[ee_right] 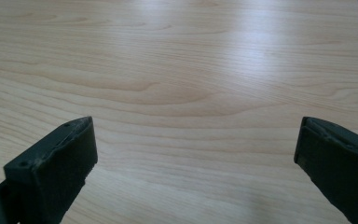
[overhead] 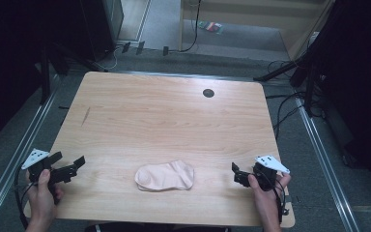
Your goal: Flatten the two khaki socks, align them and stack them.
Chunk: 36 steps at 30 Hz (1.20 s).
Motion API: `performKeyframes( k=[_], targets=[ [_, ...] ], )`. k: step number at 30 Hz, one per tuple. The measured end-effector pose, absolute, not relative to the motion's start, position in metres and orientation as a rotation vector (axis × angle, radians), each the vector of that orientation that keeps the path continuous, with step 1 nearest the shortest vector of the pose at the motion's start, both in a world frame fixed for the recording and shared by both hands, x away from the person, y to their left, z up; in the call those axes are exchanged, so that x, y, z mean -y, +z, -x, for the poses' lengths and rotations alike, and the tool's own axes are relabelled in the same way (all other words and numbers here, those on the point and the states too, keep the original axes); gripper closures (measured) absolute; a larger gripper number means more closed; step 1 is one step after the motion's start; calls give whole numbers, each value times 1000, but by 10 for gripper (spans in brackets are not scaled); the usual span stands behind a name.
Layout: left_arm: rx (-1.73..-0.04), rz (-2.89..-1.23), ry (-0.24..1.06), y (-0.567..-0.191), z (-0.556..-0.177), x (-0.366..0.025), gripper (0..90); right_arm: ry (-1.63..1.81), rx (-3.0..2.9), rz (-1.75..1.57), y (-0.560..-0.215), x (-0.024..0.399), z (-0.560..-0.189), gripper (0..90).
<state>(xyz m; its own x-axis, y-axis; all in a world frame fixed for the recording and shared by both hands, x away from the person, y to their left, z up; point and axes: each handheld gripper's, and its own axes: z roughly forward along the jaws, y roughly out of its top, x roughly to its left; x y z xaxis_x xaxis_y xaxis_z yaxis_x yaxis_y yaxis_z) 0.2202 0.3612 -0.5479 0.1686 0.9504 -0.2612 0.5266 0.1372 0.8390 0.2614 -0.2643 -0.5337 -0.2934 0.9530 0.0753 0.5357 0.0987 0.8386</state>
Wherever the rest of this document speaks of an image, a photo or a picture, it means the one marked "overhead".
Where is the hand-held gripper cable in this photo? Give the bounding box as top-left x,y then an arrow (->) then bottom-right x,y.
14,164 -> 37,230
264,172 -> 291,225

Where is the bundle of black cables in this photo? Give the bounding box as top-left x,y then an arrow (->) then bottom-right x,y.
265,59 -> 308,140

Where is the colourful packet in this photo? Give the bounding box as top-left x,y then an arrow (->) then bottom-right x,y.
197,20 -> 225,36

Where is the black floor cable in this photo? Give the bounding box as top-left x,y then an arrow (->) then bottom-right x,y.
168,0 -> 203,53

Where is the metal floor rail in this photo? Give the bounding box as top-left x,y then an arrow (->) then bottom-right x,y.
294,96 -> 361,232
0,74 -> 61,228

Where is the right hand-held gripper cable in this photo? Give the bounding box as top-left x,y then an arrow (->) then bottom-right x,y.
264,172 -> 291,225

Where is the dark curtain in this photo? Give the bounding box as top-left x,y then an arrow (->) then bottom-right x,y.
305,0 -> 371,194
0,0 -> 85,152

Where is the person's left hand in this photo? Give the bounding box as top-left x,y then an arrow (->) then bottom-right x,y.
25,168 -> 65,226

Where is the light wooden panel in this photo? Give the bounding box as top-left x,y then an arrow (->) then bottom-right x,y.
179,0 -> 337,61

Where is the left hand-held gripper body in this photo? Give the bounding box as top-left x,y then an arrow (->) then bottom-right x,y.
20,148 -> 55,188

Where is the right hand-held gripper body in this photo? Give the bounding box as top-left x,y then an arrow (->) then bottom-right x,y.
251,154 -> 291,192

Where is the left hand-held gripper cable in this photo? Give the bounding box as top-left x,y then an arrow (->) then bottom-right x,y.
14,164 -> 37,230

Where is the black stand leg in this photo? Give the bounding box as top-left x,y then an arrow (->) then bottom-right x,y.
252,57 -> 307,82

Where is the white floor cable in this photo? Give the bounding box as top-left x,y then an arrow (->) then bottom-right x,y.
94,45 -> 124,73

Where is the black cabinet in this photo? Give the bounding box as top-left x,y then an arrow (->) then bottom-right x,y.
79,0 -> 126,62

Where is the black metal stand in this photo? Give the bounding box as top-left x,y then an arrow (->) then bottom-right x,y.
39,43 -> 52,106

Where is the person's right hand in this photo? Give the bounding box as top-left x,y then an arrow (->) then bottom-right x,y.
247,172 -> 293,226

